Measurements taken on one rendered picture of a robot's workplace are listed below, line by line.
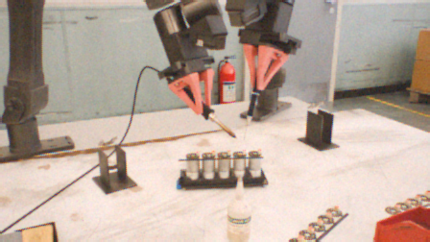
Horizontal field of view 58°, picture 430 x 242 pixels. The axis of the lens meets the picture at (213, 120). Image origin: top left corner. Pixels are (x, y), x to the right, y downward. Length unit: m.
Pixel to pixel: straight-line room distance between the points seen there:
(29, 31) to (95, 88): 2.48
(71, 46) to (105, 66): 0.29
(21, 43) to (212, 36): 0.39
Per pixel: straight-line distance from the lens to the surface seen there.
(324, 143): 0.95
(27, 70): 0.88
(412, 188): 0.81
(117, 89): 3.35
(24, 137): 0.93
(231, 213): 0.56
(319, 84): 4.17
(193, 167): 0.70
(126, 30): 3.29
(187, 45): 0.73
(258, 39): 0.69
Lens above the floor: 1.09
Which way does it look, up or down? 18 degrees down
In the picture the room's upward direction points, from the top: straight up
